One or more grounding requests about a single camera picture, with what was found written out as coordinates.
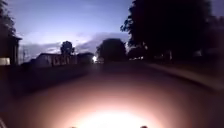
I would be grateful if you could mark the large dark tree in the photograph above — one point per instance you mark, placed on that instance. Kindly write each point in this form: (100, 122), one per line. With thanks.
(166, 26)

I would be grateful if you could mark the small dark tree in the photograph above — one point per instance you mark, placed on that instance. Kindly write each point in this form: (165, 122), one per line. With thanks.
(67, 47)

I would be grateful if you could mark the dark building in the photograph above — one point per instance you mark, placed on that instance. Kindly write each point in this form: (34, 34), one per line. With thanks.
(8, 50)

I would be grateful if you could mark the pale concrete kerb strip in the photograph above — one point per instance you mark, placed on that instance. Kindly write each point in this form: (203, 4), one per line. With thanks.
(196, 78)

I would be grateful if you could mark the dark grass verge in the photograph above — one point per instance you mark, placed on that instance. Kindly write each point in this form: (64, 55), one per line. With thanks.
(200, 66)

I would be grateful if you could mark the dark asphalt road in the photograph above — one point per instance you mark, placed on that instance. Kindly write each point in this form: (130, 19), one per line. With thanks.
(106, 86)

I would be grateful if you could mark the robot's own part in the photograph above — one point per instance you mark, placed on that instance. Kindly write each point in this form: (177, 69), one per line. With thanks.
(144, 126)

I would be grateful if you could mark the round dark tree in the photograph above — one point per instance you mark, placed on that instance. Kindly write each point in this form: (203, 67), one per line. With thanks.
(111, 50)

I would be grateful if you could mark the dark leafy tree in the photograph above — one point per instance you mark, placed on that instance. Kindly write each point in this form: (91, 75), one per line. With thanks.
(5, 18)

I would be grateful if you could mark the low pale building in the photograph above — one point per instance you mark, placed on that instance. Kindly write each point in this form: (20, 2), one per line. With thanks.
(53, 59)

